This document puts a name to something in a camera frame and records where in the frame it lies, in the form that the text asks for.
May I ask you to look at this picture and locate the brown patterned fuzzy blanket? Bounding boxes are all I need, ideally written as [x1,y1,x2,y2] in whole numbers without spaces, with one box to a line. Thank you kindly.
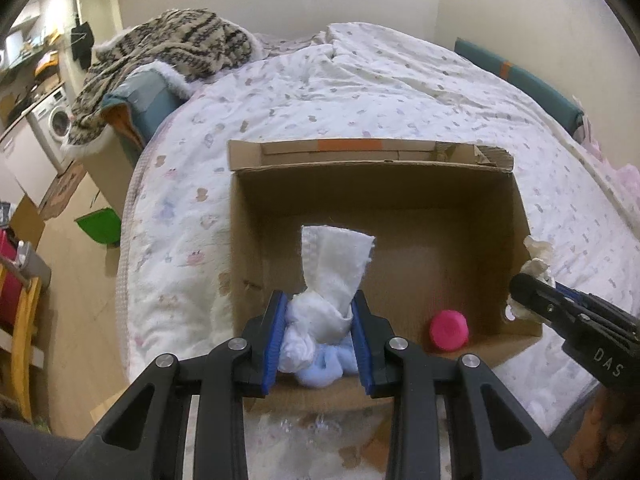
[60,8,262,154]

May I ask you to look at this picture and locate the white towel cloth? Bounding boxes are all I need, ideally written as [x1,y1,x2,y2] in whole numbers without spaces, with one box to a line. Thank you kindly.
[277,225,377,374]

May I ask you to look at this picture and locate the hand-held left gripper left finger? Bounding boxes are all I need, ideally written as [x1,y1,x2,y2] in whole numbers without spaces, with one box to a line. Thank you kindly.
[55,289,289,480]

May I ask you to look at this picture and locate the black hanging garment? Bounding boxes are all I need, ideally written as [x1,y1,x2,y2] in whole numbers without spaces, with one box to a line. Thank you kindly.
[69,20,95,67]

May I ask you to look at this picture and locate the cardboard box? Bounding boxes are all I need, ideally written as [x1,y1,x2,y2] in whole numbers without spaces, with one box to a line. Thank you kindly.
[220,138,544,413]

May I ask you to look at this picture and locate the teal cushion with orange lining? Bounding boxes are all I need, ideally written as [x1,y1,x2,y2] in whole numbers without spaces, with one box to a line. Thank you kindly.
[100,70,184,147]

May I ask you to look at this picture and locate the pink fluffy cloth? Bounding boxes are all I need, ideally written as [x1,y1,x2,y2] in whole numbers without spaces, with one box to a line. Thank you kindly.
[580,135,640,198]

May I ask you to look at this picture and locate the person's right hand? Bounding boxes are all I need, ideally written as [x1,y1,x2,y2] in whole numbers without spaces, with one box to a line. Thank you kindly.
[562,382,635,480]

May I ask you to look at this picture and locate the light blue soft cloth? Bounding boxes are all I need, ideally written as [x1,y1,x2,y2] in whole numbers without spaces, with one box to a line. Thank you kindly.
[297,336,359,389]

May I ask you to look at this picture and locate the green plastic dustpan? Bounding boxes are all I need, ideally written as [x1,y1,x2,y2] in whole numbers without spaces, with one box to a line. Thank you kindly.
[74,207,121,248]

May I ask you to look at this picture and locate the white washing machine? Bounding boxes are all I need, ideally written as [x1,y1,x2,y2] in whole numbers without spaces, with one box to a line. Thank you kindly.
[27,87,77,172]

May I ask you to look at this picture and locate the red plastic crate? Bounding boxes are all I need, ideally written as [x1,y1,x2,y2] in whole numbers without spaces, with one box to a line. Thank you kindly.
[0,229,27,327]

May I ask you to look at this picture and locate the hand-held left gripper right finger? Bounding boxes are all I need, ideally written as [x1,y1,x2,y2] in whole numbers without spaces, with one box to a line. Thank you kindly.
[350,294,577,480]

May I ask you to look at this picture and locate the pink soft ball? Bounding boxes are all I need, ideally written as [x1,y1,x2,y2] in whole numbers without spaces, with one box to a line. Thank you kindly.
[428,310,471,352]

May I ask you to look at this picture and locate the long teal padded board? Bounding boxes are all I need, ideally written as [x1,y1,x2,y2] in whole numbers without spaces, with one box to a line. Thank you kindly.
[453,37,586,136]

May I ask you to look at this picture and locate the cream cloth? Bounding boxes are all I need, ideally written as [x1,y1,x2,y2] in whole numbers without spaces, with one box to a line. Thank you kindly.
[504,235,557,322]

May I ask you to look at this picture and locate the white printed quilt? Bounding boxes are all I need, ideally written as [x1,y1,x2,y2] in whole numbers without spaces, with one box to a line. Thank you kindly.
[115,22,640,480]

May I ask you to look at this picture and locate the clear plastic bag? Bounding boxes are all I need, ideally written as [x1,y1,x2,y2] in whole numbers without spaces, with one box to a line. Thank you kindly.
[244,409,383,480]

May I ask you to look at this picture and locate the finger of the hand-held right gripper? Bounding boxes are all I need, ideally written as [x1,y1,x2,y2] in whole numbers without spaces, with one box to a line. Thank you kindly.
[552,281,608,311]
[509,272,583,332]

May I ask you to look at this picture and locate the brown doormat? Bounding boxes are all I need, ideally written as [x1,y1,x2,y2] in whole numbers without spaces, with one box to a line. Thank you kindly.
[39,160,89,222]

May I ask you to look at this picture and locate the white cabinet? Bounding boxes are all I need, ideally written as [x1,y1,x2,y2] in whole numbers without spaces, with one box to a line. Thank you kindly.
[0,119,59,197]

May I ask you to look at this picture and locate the yellow wooden chair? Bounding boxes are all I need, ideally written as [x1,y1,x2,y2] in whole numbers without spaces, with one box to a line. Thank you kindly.
[0,254,44,423]

